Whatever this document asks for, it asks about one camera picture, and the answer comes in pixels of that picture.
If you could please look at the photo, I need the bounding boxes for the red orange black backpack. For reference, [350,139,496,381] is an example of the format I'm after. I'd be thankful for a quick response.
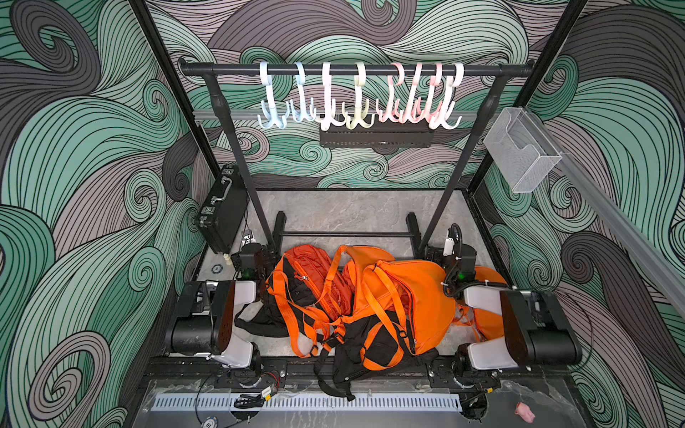
[235,244,355,358]

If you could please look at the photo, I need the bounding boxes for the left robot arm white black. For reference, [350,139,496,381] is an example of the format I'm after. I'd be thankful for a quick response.
[166,243,270,376]

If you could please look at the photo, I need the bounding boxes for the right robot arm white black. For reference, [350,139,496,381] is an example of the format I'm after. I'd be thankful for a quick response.
[437,223,583,376]

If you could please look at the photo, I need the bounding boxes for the pale green hook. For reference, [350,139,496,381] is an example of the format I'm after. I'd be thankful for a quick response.
[342,62,375,130]

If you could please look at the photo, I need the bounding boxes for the white hook left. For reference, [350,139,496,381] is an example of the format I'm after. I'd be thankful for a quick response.
[319,62,346,132]

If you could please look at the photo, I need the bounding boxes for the white hook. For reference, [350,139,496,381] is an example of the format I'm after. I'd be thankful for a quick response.
[319,62,346,132]
[429,62,465,130]

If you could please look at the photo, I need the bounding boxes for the pink hook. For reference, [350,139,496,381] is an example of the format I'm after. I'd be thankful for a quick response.
[422,61,448,128]
[399,62,425,124]
[376,62,405,123]

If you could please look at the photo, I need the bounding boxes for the light blue hook inner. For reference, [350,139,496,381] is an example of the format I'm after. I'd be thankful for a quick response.
[290,62,319,123]

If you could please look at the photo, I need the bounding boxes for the light blue hook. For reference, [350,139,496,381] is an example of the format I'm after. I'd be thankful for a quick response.
[290,62,319,123]
[257,61,289,129]

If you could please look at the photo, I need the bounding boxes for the light blue hook outer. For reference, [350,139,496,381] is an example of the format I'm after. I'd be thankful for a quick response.
[257,61,289,129]

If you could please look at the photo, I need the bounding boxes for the white hook right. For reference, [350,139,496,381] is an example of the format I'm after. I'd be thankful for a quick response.
[429,62,465,130]

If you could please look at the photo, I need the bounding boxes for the black clothes rack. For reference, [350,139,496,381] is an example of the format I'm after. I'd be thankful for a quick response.
[178,60,536,258]

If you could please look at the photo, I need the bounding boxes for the pink small object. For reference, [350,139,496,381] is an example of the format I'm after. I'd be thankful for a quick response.
[515,402,535,424]

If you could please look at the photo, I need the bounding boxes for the black box on wall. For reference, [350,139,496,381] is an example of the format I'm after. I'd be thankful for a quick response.
[196,165,249,253]

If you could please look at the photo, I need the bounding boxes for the black bag orange straps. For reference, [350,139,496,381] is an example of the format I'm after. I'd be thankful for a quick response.
[312,309,440,402]

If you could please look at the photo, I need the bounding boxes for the clear mesh wall bin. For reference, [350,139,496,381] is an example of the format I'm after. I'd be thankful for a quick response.
[484,107,562,194]

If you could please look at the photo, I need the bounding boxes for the white slotted cable duct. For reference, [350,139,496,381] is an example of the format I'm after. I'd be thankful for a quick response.
[150,392,462,412]

